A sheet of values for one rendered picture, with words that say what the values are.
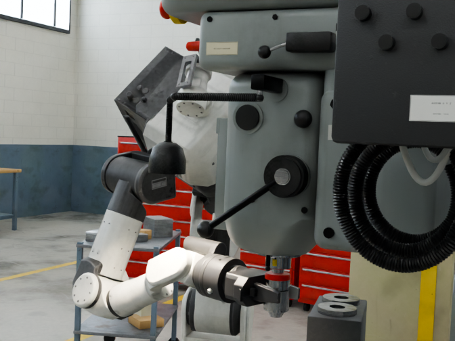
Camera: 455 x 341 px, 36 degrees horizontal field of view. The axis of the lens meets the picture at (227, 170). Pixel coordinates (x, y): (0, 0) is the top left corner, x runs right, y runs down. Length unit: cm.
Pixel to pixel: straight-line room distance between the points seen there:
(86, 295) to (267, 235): 52
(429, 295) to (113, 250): 170
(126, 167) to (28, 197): 1048
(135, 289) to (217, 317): 53
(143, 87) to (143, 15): 1053
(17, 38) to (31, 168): 213
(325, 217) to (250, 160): 17
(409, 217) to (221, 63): 41
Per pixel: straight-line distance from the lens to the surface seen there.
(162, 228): 457
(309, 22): 115
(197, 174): 168
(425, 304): 302
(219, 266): 136
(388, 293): 305
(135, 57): 1225
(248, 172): 120
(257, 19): 119
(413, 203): 110
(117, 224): 161
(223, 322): 200
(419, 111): 84
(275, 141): 118
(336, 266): 602
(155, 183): 161
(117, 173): 165
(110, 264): 161
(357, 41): 86
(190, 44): 148
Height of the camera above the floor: 152
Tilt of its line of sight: 3 degrees down
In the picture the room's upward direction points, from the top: 3 degrees clockwise
